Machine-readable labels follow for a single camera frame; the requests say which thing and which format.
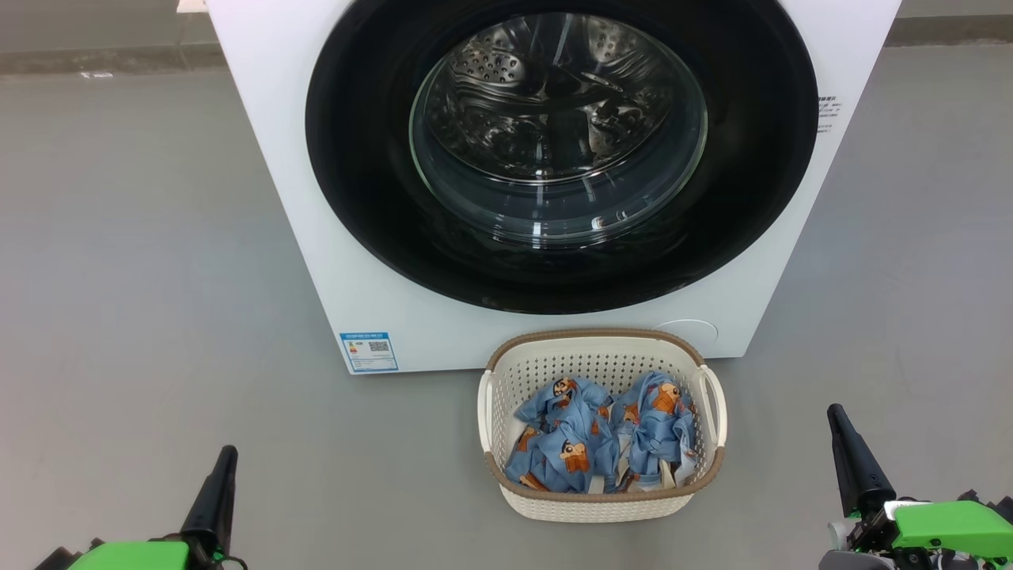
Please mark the steel washing machine drum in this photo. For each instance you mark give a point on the steel washing machine drum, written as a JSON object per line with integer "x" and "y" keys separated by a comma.
{"x": 554, "y": 95}

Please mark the cream perforated laundry basket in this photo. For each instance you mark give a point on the cream perforated laundry basket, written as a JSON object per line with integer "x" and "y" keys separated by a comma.
{"x": 506, "y": 372}

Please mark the small black text sticker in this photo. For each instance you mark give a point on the small black text sticker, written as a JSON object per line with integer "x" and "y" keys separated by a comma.
{"x": 828, "y": 113}

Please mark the black round glass washer door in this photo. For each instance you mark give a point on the black round glass washer door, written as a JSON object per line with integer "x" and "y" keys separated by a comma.
{"x": 356, "y": 158}

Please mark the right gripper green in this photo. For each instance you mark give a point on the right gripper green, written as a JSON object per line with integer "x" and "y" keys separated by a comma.
{"x": 950, "y": 526}

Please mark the white front-load washing machine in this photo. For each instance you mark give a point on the white front-load washing machine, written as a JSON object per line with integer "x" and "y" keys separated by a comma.
{"x": 261, "y": 119}

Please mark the round white filter cover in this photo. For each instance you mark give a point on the round white filter cover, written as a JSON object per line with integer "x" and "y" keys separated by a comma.
{"x": 687, "y": 332}

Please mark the blue cartoon print garment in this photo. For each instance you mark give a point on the blue cartoon print garment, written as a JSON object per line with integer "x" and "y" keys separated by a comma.
{"x": 566, "y": 443}
{"x": 657, "y": 427}

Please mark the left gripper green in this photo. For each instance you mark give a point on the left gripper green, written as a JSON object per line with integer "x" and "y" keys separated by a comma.
{"x": 134, "y": 556}

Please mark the blue energy label sticker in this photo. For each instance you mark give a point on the blue energy label sticker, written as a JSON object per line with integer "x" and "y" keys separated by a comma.
{"x": 369, "y": 352}

